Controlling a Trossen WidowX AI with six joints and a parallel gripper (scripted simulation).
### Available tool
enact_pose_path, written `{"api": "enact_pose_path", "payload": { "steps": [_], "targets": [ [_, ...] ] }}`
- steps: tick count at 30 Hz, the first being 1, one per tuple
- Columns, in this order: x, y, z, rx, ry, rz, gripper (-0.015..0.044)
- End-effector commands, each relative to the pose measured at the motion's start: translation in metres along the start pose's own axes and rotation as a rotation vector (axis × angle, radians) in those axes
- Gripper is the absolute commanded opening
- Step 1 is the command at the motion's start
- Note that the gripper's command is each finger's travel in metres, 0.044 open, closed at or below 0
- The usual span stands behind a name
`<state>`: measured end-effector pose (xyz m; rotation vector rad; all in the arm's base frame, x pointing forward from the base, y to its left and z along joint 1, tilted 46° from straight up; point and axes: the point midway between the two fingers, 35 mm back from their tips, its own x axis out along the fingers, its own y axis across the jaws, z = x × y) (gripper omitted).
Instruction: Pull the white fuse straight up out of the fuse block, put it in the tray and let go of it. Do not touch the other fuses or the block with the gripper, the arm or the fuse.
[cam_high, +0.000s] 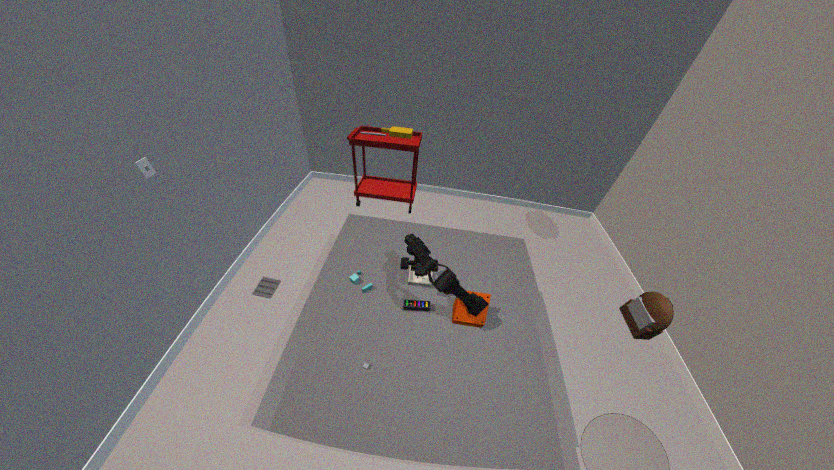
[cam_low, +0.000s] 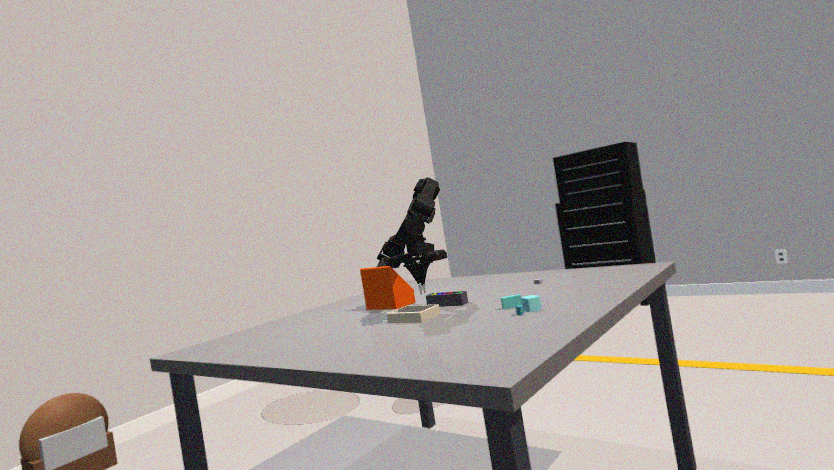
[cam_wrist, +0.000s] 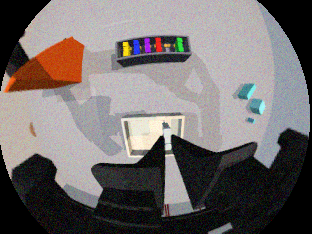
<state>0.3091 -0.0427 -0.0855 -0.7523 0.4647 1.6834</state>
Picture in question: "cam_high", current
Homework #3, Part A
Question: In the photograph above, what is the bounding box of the white shallow tray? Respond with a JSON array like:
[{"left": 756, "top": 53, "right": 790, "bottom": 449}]
[{"left": 408, "top": 267, "right": 432, "bottom": 287}]

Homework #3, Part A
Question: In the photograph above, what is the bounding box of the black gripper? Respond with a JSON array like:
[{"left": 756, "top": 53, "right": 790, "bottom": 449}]
[{"left": 400, "top": 257, "right": 438, "bottom": 272}]

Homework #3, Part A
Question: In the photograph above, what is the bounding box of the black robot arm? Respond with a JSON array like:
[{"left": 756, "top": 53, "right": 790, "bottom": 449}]
[{"left": 404, "top": 234, "right": 489, "bottom": 317}]

